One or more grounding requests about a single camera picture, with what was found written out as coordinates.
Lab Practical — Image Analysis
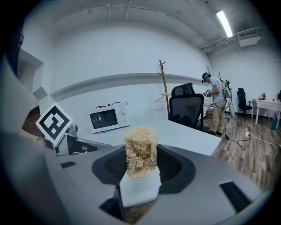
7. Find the black microwave power cable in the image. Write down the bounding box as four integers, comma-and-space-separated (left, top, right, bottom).
96, 102, 129, 109

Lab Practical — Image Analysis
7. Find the beige loofah scrubber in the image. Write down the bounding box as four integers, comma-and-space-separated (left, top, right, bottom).
123, 126, 159, 179

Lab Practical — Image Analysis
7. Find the ceiling tube light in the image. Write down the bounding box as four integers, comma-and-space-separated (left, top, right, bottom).
216, 10, 233, 38

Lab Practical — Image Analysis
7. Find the white microwave oven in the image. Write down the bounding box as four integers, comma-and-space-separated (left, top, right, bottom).
89, 103, 130, 134

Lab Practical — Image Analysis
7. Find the white side table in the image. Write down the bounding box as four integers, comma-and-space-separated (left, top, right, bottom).
251, 98, 281, 125

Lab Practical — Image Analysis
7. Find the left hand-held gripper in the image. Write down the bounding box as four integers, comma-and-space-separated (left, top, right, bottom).
35, 102, 113, 156

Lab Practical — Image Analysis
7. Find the small black office chair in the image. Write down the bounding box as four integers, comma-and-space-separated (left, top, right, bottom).
236, 87, 253, 120

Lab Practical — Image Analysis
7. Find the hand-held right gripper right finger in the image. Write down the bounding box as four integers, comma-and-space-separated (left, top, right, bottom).
119, 169, 162, 208

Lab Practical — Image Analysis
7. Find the white air conditioner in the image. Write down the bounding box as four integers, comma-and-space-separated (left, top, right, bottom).
238, 29, 261, 47

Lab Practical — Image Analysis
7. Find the white floor cable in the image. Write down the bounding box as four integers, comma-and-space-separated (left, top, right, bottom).
228, 123, 281, 150

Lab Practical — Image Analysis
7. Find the wooden coat rack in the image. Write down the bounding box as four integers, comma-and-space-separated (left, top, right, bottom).
157, 59, 171, 120

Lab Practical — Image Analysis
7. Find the wooden clothes hanger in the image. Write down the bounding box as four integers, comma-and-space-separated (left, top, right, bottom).
155, 92, 172, 103

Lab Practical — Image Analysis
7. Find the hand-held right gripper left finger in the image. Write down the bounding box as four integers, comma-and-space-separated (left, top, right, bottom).
99, 185, 127, 221

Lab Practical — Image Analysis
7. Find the black floor cable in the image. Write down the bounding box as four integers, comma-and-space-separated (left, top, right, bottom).
223, 123, 246, 151

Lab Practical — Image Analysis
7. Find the large black mesh office chair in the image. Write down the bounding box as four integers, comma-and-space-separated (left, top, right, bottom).
168, 82, 205, 132

